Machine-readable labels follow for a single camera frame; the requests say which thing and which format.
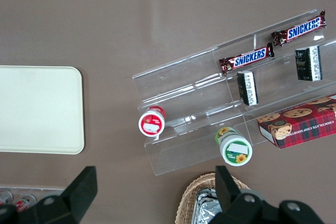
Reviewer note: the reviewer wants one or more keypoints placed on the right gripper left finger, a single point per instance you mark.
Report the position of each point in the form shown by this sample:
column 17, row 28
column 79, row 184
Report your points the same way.
column 65, row 208

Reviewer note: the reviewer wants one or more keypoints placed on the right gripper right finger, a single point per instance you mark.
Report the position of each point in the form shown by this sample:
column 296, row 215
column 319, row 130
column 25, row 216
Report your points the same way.
column 244, row 208

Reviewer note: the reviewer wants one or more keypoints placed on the oval tan wicker basket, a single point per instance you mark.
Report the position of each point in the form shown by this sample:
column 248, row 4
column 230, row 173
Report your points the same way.
column 189, row 197

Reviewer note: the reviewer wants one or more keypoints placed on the beige plastic tray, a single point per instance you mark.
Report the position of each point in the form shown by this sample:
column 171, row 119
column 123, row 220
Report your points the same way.
column 39, row 108

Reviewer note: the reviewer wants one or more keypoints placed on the clear acrylic bottle rack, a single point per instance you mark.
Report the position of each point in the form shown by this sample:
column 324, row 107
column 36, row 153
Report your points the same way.
column 39, row 189

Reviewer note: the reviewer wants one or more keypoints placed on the green lid yogurt cup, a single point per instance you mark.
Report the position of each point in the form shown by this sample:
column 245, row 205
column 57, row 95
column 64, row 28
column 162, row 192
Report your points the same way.
column 235, row 150

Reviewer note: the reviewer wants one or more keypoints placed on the red tartan cookie box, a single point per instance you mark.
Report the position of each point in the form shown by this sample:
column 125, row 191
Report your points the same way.
column 302, row 124

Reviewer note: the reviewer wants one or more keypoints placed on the small black chocolate box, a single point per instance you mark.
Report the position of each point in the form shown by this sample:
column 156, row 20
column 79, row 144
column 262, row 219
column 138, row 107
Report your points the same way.
column 308, row 62
column 248, row 89

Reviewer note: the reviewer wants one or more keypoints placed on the red lid yogurt cup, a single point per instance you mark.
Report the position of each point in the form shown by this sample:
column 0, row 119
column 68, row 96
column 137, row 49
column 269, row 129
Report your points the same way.
column 151, row 123

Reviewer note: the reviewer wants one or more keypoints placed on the clear acrylic stepped shelf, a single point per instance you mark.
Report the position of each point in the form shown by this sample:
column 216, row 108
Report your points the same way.
column 283, row 93
column 189, row 98

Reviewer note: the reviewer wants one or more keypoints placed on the brown Snickers bar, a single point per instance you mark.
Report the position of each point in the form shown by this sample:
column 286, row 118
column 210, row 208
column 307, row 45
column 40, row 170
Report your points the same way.
column 249, row 57
column 302, row 28

